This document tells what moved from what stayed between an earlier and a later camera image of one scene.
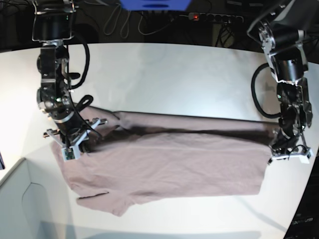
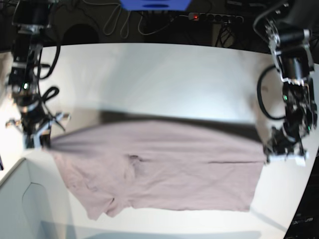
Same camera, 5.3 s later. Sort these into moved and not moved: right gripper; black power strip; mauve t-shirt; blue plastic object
Moved: mauve t-shirt; right gripper
Not moved: black power strip; blue plastic object
